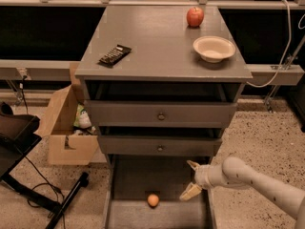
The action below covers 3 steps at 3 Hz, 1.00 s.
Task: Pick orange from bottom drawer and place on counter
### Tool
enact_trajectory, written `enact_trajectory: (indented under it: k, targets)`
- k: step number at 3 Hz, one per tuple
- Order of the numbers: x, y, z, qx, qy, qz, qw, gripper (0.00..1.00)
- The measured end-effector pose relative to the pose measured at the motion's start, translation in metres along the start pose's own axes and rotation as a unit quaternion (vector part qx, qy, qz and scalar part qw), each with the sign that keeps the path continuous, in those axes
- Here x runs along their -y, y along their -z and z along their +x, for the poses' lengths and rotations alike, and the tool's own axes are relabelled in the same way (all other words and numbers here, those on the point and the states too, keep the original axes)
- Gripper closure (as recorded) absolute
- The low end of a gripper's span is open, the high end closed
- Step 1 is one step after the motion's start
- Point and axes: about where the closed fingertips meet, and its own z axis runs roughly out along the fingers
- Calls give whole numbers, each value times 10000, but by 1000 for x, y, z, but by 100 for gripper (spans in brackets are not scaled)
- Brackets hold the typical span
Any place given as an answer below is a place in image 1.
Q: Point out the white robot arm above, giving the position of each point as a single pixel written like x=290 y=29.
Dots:
x=234 y=173

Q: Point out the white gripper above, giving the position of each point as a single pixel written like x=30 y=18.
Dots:
x=201 y=176

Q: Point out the black calculator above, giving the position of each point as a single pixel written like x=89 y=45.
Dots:
x=114 y=55

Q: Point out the white green plush toy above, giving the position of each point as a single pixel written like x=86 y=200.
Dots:
x=82 y=119

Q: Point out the grey drawer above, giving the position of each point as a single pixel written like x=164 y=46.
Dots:
x=159 y=104
x=158 y=141
x=134 y=178

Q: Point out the grey drawer cabinet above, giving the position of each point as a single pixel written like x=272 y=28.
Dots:
x=162 y=51

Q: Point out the black stand with legs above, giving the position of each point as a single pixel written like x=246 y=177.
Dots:
x=17 y=139

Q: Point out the red apple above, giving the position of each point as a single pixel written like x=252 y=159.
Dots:
x=195 y=16

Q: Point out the white bowl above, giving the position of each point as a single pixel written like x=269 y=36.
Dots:
x=214 y=49

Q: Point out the orange fruit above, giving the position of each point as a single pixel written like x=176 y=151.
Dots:
x=153 y=200

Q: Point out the grey middle drawer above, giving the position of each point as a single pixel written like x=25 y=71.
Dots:
x=158 y=141

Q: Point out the grey metal railing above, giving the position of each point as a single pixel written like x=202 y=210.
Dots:
x=59 y=70

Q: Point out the cardboard box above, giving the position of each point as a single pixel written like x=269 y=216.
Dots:
x=65 y=146

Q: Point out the grey top drawer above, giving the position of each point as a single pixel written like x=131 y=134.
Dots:
x=159 y=104

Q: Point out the grey bottom drawer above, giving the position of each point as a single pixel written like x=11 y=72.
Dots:
x=134 y=178

